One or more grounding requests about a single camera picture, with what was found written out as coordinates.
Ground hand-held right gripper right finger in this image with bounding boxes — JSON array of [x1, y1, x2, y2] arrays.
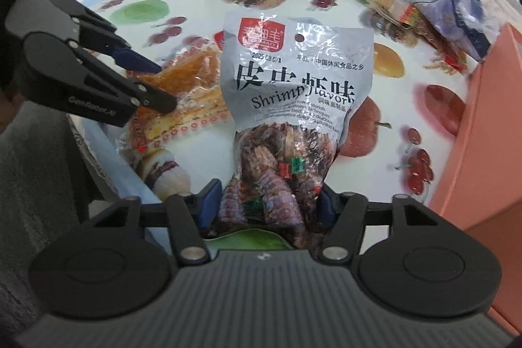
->
[[316, 185, 440, 263]]

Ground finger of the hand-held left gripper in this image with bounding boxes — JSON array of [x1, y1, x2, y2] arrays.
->
[[71, 40, 178, 115], [46, 0, 163, 74]]

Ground orange cardboard box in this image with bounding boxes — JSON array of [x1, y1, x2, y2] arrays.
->
[[428, 22, 522, 332]]

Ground fruit printed sheet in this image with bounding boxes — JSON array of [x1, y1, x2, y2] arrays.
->
[[65, 0, 478, 251]]

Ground clear orange snack packet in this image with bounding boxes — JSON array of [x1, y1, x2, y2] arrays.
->
[[116, 43, 239, 165]]

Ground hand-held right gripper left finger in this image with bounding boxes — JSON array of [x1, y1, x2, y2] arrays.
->
[[93, 177, 224, 263]]

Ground silver shrimp snack packet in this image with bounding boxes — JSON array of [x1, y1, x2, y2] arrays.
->
[[204, 8, 374, 251]]

